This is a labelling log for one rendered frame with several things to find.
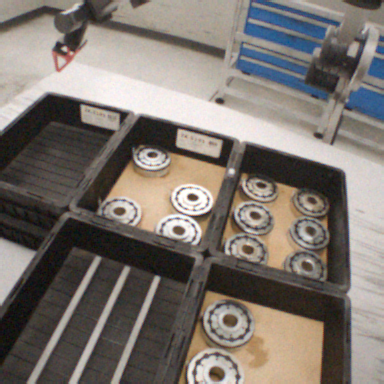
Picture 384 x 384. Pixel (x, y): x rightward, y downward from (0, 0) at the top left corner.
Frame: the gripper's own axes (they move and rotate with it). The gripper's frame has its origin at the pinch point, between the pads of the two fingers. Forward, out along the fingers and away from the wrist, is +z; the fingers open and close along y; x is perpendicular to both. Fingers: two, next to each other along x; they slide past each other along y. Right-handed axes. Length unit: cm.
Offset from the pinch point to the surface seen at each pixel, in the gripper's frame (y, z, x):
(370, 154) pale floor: 126, 25, -206
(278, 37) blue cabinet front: 152, -2, -96
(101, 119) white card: -14.3, 2.8, -18.9
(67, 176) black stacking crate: -34.3, 9.2, -17.4
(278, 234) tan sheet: -42, -11, -69
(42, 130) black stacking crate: -16.4, 14.9, -3.7
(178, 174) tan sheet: -27, -1, -44
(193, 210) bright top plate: -41, -6, -48
